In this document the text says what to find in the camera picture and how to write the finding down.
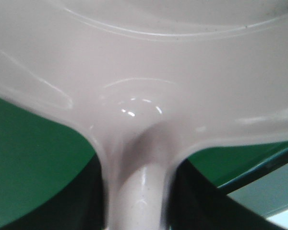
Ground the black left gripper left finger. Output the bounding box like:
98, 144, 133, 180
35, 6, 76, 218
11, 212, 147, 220
1, 155, 105, 230

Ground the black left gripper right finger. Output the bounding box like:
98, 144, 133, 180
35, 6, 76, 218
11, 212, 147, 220
169, 160, 281, 230

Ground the pink plastic dustpan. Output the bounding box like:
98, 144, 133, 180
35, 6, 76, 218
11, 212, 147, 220
0, 0, 288, 230

